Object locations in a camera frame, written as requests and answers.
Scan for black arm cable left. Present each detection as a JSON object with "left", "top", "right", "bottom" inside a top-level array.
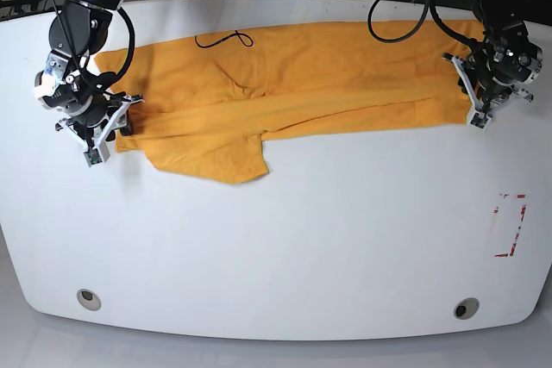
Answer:
[{"left": 367, "top": 0, "right": 488, "bottom": 48}]

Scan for yellow T-shirt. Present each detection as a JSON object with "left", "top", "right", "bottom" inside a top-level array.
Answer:
[{"left": 113, "top": 22, "right": 470, "bottom": 184}]

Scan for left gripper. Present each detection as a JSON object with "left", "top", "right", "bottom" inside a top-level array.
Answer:
[{"left": 457, "top": 59, "right": 513, "bottom": 103}]

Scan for right table grommet hole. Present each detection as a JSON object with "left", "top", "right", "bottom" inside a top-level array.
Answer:
[{"left": 454, "top": 297, "right": 480, "bottom": 321}]

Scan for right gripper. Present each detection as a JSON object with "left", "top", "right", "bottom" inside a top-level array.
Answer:
[{"left": 64, "top": 96, "right": 134, "bottom": 140}]

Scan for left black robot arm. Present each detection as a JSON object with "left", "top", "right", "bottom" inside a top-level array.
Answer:
[{"left": 470, "top": 0, "right": 543, "bottom": 106}]

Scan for left table grommet hole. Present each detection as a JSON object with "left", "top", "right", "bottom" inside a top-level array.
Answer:
[{"left": 77, "top": 289, "right": 102, "bottom": 311}]

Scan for table grommet hole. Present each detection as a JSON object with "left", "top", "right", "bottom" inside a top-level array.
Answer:
[
  {"left": 454, "top": 297, "right": 480, "bottom": 321},
  {"left": 77, "top": 289, "right": 102, "bottom": 311}
]

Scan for red tape rectangle marking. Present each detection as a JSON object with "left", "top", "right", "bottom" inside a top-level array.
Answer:
[{"left": 488, "top": 193, "right": 527, "bottom": 258}]

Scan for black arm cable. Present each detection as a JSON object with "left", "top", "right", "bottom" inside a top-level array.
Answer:
[
  {"left": 38, "top": 0, "right": 138, "bottom": 97},
  {"left": 367, "top": 0, "right": 488, "bottom": 48}
]

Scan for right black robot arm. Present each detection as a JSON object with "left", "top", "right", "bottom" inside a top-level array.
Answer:
[{"left": 34, "top": 0, "right": 135, "bottom": 146}]

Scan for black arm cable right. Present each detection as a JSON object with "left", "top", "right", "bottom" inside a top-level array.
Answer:
[{"left": 38, "top": 0, "right": 138, "bottom": 97}]

